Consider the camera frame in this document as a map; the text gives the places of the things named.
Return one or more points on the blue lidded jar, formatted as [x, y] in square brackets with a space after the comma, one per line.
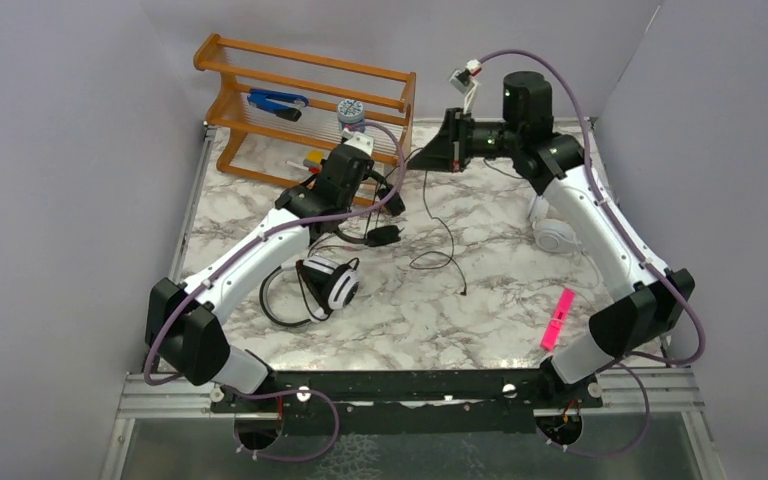
[351, 114]

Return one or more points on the yellow grey small object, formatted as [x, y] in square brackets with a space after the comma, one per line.
[313, 160]

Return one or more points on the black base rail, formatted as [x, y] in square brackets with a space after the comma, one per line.
[379, 402]

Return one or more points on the wooden orange shelf rack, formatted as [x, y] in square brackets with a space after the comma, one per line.
[388, 96]

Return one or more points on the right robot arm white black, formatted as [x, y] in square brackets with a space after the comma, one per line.
[648, 295]

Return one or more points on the blue black hand tool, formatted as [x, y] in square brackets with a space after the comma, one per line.
[283, 105]

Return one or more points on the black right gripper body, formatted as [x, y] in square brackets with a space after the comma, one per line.
[477, 140]

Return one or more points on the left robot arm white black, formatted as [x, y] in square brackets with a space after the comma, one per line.
[185, 319]

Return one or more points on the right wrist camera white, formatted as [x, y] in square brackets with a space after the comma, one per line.
[464, 80]

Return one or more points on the red white marker pen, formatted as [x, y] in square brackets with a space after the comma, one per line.
[301, 167]

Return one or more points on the white black gaming headset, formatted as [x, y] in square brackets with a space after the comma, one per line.
[326, 286]

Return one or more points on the white over-ear headphones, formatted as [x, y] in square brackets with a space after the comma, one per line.
[550, 235]

